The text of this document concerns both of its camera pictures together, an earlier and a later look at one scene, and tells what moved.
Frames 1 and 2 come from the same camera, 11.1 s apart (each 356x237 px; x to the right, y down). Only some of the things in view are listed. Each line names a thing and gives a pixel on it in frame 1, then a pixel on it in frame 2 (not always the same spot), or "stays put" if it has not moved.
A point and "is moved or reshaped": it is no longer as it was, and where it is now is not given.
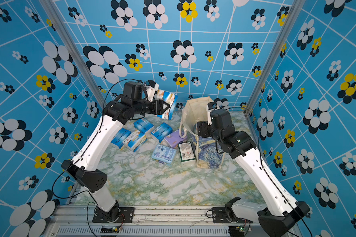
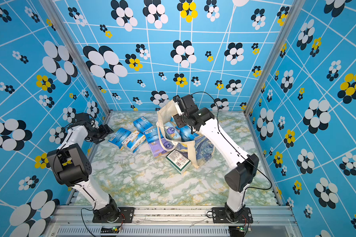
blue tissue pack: x=161 y=132 → x=152 y=135
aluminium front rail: x=77 y=221 stays put
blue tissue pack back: x=144 y=126 stays put
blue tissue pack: x=119 y=137 stays put
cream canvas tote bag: x=195 y=110 is moved or reshaped
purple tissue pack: x=174 y=138 → x=156 y=148
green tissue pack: x=187 y=156 → x=179 y=162
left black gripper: x=159 y=104 → x=105 y=131
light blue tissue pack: x=163 y=154 → x=171 y=132
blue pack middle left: x=135 y=140 stays put
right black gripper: x=203 y=129 → x=178 y=121
